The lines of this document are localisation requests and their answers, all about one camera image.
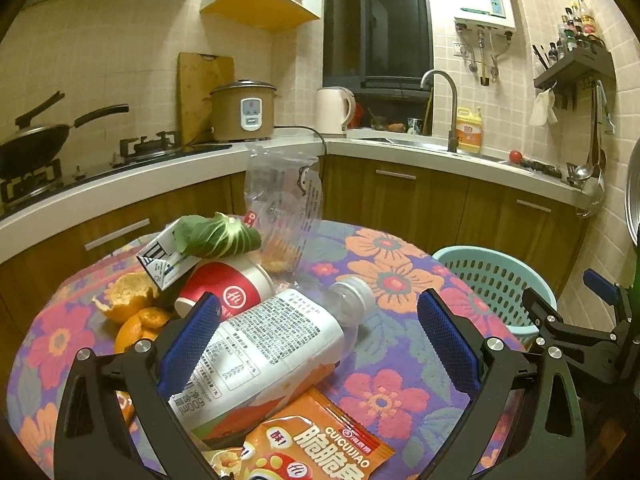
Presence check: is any light blue plastic basket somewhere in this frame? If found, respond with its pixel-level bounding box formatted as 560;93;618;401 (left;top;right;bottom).
433;245;556;346

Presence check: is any steel kitchen faucet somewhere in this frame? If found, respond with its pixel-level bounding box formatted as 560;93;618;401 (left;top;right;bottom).
418;68;460;154

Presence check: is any clear plastic bottle white label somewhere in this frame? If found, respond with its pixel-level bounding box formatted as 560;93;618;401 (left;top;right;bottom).
169;276;376;441

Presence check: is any wooden cutting board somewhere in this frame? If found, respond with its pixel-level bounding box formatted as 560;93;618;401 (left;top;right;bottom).
177;52;235;146

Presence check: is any brown rice cooker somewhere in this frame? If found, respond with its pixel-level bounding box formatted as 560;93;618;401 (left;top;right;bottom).
210;79;277;142

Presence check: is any white milk carton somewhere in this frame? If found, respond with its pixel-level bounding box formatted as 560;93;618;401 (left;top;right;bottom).
137;220;200;290

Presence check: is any dark window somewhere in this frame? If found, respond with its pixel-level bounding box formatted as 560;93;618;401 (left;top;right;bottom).
323;0;434;96

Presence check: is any white electric kettle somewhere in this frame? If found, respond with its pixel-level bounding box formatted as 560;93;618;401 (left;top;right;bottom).
314;87;356;136

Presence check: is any black frying pan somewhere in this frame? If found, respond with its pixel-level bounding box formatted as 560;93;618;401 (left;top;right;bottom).
1;91;129;181

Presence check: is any floral tablecloth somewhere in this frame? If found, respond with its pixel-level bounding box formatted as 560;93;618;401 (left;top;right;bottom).
4;221;518;479

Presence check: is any clear plastic bag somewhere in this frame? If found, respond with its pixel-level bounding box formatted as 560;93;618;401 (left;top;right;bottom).
244;146;323;275

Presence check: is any green leafy vegetable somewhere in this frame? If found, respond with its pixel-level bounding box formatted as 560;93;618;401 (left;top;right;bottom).
174;212;262;259

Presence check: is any gas stove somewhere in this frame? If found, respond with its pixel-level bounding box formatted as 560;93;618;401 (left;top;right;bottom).
1;131;231;212

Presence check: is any hanging steel ladle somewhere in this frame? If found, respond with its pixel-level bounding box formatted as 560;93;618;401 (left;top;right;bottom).
574;79;605;182

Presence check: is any perforated steel steamer tray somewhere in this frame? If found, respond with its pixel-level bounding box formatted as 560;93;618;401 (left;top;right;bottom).
625;140;640;247

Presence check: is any red tomato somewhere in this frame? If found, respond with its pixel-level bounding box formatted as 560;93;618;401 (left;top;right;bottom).
509;151;523;166

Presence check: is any black wall shelf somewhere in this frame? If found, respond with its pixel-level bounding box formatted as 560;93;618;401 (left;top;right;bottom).
534;47;615;90

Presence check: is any black power cord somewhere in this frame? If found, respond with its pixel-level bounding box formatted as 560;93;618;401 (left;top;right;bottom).
273;123;330;158

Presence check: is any yellow dish soap bottle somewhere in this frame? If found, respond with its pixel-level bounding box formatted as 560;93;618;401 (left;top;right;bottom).
456;106;483;154

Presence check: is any orange snack bag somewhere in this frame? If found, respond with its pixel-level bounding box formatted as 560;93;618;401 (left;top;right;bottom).
203;388;394;480

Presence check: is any red white paper cup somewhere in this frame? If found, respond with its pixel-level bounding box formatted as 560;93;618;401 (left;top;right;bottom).
175;255;276;320

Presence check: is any orange peel piece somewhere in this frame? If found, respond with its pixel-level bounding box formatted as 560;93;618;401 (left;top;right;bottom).
92;271;158;325

